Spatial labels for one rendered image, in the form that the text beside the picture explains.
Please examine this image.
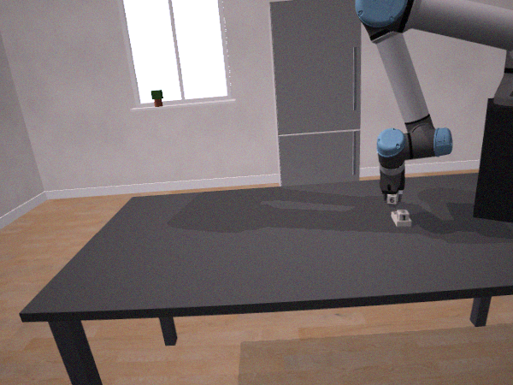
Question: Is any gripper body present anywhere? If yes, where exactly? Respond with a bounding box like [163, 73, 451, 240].
[379, 160, 405, 194]

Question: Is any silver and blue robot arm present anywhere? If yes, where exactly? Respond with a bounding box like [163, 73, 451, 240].
[355, 0, 513, 169]

